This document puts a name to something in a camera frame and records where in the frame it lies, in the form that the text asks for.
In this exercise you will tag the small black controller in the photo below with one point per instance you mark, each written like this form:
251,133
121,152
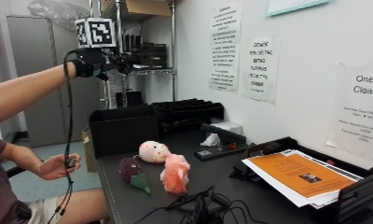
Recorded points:
70,161

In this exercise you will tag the brown paper bag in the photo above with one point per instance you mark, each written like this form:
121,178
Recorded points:
88,152

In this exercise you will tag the black binders on shelf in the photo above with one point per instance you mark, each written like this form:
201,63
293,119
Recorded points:
146,54

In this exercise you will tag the white marker cube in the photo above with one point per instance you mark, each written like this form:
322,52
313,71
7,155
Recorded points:
96,32

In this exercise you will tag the black office chair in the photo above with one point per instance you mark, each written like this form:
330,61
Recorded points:
15,171

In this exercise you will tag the purple eggplant soft toy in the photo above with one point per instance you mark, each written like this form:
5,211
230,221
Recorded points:
132,174

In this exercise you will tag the open black box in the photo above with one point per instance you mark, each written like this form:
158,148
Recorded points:
121,129

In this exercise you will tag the grey metal cabinet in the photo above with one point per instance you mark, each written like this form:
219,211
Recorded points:
49,81

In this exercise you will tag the person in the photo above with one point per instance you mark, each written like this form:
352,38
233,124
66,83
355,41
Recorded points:
12,193

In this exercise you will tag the cardboard box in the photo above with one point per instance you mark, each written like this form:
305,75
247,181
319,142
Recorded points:
142,7

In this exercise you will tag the pink octopus soft toy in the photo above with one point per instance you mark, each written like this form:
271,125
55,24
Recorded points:
165,161

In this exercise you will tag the black file organizer rack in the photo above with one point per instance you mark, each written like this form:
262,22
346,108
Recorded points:
190,113

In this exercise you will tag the clear plastic bag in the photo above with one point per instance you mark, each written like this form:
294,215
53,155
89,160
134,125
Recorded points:
57,11

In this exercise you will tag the black stapler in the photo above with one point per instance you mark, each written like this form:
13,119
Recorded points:
221,143

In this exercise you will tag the teal edged whiteboard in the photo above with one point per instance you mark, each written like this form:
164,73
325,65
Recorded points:
295,5

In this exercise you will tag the stack of white papers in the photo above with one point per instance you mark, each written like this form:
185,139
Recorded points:
295,199

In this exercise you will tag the orange paper sheet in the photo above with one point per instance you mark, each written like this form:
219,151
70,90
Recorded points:
303,177

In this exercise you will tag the black paper tray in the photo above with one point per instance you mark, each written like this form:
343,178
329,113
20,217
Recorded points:
347,199

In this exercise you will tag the long printed wall notice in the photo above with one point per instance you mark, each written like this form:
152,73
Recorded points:
223,46

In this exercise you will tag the short printed wall notice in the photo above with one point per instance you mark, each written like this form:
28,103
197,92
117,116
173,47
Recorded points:
261,70

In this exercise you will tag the large printed wall notice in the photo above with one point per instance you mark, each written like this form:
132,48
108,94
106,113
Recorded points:
359,110

